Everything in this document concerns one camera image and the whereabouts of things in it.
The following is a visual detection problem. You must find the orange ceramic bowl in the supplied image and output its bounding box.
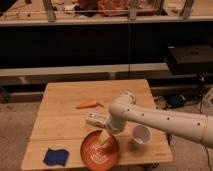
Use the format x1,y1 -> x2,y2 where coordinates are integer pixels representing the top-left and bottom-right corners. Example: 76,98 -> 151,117
80,130 -> 119,171

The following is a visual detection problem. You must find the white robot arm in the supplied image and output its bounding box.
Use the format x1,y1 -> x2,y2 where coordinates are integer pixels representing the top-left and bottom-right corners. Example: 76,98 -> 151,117
99,91 -> 213,149

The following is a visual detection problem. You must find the orange carrot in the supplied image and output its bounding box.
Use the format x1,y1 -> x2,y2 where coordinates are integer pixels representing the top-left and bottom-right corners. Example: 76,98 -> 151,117
76,100 -> 104,109

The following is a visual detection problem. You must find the white cup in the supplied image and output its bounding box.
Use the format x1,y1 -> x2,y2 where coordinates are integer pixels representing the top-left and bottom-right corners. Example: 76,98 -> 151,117
131,125 -> 151,146

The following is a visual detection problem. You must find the wooden table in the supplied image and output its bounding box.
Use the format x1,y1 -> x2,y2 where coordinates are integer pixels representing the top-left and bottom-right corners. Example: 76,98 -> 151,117
20,78 -> 174,171

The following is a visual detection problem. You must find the blue sponge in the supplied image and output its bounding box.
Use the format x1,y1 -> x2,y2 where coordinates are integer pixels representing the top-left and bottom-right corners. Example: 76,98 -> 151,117
43,149 -> 69,166

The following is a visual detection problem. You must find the black power adapter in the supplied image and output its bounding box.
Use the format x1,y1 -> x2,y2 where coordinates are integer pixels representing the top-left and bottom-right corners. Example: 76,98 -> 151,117
167,95 -> 186,108

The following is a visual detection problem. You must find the black box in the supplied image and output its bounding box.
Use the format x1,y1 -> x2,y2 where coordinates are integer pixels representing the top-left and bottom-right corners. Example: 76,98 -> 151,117
166,45 -> 213,75

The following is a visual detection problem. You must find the long wooden shelf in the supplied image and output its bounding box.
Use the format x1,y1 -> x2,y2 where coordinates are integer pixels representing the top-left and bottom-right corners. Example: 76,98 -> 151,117
0,0 -> 213,27

